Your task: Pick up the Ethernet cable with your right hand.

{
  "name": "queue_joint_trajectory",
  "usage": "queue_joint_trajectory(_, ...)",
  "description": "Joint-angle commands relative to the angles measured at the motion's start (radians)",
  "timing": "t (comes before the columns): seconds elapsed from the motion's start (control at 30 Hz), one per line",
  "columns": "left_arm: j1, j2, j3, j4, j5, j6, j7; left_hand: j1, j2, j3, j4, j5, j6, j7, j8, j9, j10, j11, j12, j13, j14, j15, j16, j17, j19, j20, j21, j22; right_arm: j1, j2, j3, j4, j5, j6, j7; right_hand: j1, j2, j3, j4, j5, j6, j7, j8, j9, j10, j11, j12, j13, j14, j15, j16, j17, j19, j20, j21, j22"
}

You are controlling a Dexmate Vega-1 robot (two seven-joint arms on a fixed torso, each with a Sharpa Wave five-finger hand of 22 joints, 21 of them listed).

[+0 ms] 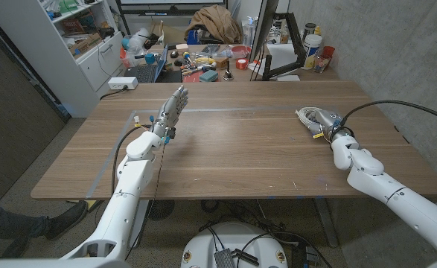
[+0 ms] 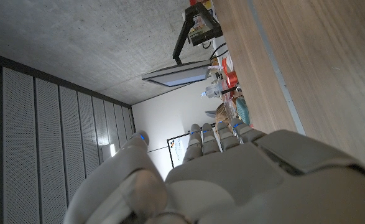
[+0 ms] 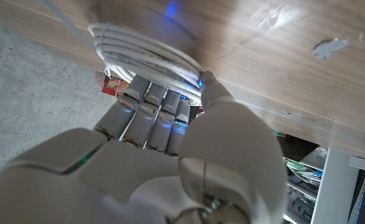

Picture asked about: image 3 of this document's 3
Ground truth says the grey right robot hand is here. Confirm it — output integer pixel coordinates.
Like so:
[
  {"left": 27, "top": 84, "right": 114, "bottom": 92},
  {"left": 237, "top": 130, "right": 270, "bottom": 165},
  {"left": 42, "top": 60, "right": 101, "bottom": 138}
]
[{"left": 0, "top": 70, "right": 289, "bottom": 224}]

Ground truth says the white Ethernet cable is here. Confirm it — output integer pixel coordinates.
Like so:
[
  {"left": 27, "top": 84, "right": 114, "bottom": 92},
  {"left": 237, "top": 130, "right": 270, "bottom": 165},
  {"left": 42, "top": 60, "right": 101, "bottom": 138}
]
[{"left": 87, "top": 22, "right": 206, "bottom": 105}]

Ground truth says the white shelf cabinet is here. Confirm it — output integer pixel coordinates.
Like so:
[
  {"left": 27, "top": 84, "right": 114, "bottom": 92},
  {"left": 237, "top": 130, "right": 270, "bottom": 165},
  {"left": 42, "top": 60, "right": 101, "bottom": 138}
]
[{"left": 281, "top": 146, "right": 365, "bottom": 224}]

